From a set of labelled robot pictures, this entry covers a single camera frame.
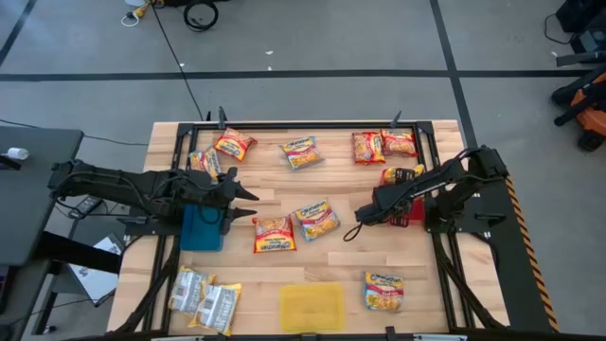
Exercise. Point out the black power adapter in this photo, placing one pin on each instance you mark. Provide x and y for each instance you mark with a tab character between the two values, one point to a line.
85	207

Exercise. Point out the small white bottle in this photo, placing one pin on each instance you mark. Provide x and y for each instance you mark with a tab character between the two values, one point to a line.
17	153

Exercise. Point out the black frame clamp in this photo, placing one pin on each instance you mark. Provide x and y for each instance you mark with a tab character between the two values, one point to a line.
390	334
396	120
221	118

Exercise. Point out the small black table-level camera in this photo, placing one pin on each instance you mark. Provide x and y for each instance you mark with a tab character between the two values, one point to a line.
308	337

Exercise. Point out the black desk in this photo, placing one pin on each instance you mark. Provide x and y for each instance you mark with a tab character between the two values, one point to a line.
28	213

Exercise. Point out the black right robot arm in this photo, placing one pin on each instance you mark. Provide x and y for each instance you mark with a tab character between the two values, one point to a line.
483	166

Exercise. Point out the blue plastic bin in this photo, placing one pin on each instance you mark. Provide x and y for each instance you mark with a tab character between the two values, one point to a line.
199	237

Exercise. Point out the red Maruchan ramen noodle pack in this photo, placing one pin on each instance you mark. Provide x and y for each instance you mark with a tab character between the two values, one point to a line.
235	144
368	148
273	234
399	143

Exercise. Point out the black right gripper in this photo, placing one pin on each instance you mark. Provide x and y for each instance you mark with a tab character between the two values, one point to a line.
393	201

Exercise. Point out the white paper sheet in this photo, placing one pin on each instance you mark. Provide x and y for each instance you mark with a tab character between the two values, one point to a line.
94	279

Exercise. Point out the orange and black machine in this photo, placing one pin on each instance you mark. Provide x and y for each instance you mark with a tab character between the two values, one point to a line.
592	113

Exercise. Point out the yellow noodle packet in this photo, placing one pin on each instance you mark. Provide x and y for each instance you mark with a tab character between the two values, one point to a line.
383	291

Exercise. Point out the black equipment case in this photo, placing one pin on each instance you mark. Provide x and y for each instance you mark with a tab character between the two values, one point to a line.
587	19

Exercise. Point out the red plastic bin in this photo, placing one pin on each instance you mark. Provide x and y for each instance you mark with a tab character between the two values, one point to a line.
416	213

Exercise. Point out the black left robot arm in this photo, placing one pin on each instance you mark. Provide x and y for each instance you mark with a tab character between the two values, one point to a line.
118	182

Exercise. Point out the black aluminium table frame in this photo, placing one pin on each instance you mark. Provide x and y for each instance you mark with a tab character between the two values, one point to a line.
308	125

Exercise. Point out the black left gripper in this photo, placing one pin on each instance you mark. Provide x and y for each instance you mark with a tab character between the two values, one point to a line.
213	189

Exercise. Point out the black platform with hazard stripe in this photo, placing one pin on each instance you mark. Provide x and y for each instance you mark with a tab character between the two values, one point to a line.
511	284

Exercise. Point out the yellow power plug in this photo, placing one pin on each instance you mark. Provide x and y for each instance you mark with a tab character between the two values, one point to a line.
142	8

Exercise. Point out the translucent yellow plastic bin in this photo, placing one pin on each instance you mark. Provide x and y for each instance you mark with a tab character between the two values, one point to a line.
312	308

